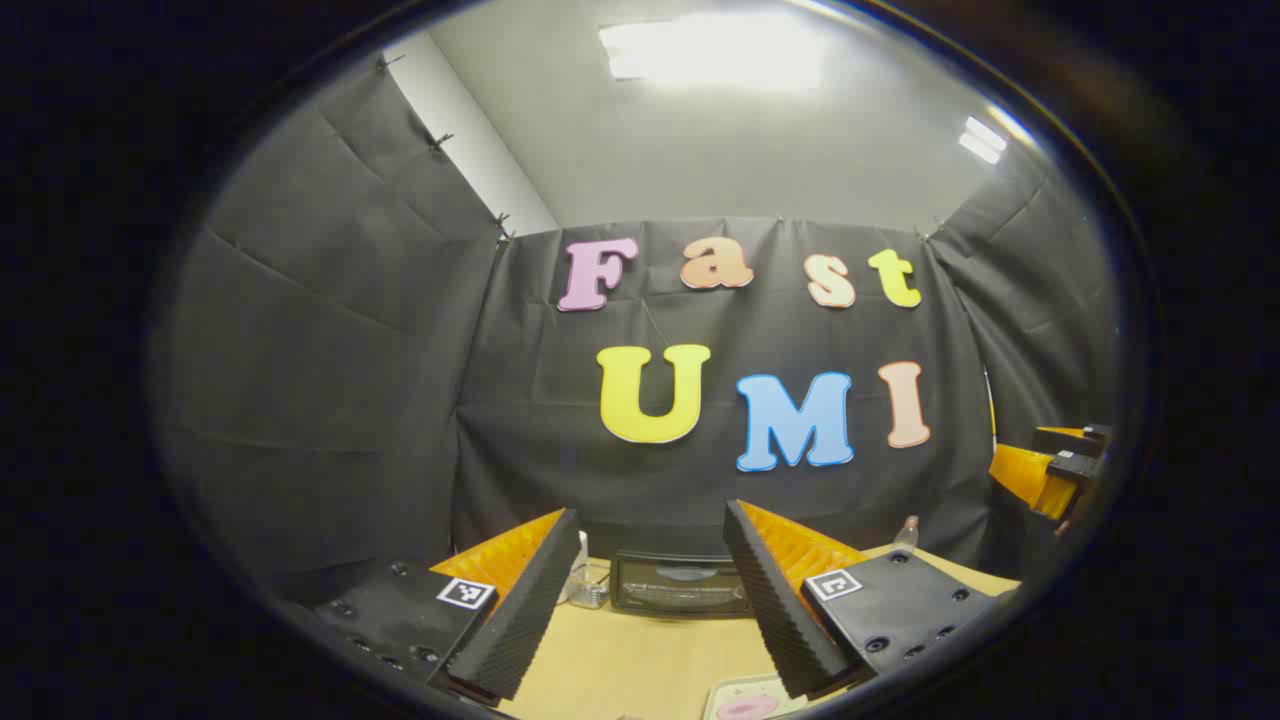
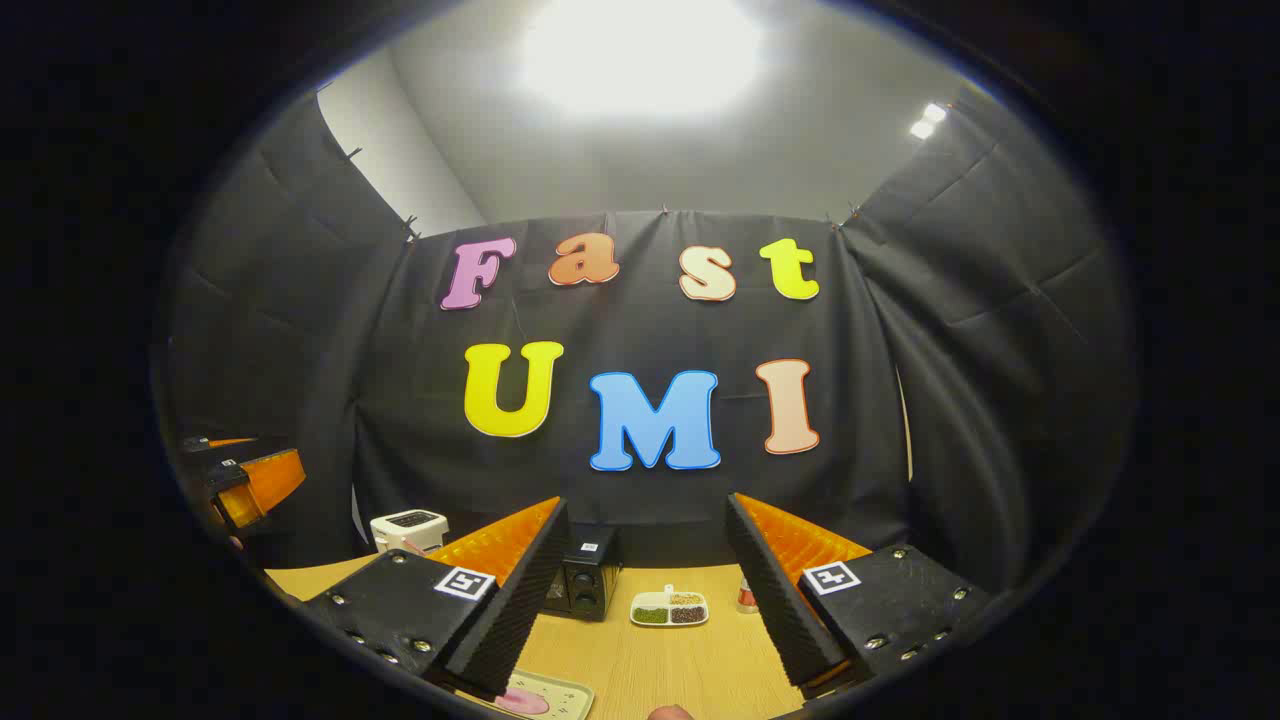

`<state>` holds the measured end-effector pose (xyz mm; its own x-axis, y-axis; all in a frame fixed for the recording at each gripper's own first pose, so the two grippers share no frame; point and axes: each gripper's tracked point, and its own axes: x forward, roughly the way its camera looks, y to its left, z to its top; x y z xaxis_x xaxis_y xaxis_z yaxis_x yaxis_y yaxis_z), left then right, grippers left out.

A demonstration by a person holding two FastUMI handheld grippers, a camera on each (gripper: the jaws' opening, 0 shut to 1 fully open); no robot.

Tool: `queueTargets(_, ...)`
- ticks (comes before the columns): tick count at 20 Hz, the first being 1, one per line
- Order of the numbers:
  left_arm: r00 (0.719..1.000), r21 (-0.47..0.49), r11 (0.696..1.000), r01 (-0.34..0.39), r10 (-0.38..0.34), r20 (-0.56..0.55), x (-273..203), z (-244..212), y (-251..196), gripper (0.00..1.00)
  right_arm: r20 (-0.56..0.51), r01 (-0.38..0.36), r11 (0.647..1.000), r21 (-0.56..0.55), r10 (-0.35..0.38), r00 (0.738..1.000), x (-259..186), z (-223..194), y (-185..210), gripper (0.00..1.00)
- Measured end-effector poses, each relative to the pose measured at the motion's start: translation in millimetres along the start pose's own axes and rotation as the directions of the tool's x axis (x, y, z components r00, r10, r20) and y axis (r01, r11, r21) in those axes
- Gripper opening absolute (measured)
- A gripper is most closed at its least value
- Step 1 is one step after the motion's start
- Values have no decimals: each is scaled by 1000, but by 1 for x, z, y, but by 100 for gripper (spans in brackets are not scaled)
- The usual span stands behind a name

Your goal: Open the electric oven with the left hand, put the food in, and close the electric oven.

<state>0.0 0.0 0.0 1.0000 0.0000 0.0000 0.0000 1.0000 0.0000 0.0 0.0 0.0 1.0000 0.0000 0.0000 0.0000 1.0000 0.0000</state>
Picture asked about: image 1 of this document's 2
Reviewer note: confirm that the black electric oven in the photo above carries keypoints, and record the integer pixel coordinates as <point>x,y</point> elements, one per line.
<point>680,590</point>

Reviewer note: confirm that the pale rectangular food plate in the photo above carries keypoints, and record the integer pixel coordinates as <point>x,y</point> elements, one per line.
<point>725,690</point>

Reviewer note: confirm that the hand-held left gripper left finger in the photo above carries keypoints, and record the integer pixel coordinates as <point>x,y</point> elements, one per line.
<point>530,610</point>

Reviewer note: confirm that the clear bottle with red label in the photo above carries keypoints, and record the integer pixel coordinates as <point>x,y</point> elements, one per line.
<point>905,535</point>

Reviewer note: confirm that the large ceiling light panel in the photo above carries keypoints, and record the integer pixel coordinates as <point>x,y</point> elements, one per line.
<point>710,50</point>

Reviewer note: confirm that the pink round food piece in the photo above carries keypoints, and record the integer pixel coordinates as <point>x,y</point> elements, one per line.
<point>745,708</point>

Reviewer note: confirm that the black backdrop cloth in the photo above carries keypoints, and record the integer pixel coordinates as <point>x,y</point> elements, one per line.
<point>350,400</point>

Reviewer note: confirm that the clear glass cup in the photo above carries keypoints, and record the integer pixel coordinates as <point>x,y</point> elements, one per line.
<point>590,590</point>

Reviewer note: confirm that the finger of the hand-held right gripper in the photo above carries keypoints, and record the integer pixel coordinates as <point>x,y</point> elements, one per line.
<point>1070,436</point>
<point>1025,480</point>

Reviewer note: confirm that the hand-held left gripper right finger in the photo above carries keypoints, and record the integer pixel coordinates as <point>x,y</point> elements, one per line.
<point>775,610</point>

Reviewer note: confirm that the small ceiling light panel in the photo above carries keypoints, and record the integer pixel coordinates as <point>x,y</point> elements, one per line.
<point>982,140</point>

